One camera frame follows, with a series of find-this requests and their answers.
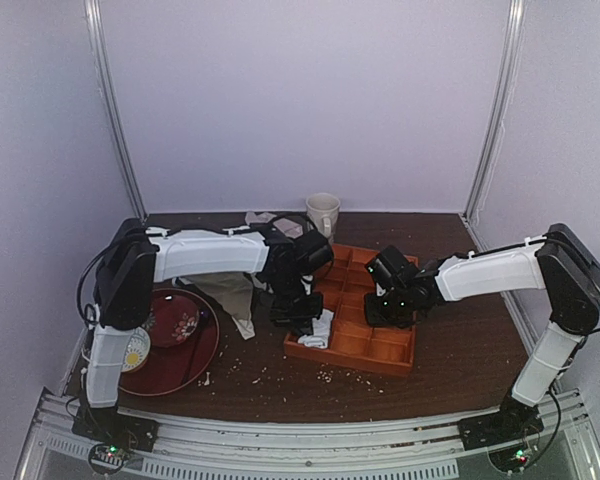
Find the pink white underwear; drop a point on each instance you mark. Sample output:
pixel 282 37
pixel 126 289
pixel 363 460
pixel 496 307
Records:
pixel 290 228

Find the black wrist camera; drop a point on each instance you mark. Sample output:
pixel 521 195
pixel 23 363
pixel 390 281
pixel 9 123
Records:
pixel 390 269
pixel 312 251

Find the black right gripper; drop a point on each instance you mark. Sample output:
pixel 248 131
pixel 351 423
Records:
pixel 386 310

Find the left aluminium frame post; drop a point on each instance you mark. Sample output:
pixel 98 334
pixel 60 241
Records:
pixel 97 40

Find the olive green underwear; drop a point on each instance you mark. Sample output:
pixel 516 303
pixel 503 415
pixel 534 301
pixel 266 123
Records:
pixel 232 291

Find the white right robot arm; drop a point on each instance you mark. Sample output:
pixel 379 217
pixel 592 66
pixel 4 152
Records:
pixel 556 262

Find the aluminium front rail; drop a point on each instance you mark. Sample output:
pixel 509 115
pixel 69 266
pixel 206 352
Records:
pixel 418 448

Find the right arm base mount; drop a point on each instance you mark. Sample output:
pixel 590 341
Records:
pixel 512 421

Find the white ceramic mug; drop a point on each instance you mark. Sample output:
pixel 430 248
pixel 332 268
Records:
pixel 323 209

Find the blue white patterned bowl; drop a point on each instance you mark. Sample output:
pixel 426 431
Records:
pixel 137 351

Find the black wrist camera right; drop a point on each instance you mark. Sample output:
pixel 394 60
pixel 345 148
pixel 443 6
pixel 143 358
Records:
pixel 390 269

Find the white black boxer briefs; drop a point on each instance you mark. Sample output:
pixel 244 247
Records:
pixel 321 332

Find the red floral bowl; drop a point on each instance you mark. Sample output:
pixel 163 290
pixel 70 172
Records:
pixel 174 318

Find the aluminium frame post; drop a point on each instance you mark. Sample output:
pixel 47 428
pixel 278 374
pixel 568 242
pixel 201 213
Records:
pixel 97 40
pixel 495 127

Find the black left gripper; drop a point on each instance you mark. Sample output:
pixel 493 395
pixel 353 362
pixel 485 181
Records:
pixel 295 310

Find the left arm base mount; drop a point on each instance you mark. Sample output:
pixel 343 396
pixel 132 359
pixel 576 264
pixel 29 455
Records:
pixel 108 426

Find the orange compartment tray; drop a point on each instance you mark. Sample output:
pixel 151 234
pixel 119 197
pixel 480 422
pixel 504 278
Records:
pixel 352 342

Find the round red tray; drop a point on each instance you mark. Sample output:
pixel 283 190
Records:
pixel 168 370

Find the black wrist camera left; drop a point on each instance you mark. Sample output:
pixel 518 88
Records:
pixel 312 251

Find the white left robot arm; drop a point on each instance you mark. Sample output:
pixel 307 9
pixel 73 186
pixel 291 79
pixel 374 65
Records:
pixel 140 257

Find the right aluminium frame post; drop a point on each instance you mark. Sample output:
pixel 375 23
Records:
pixel 495 127

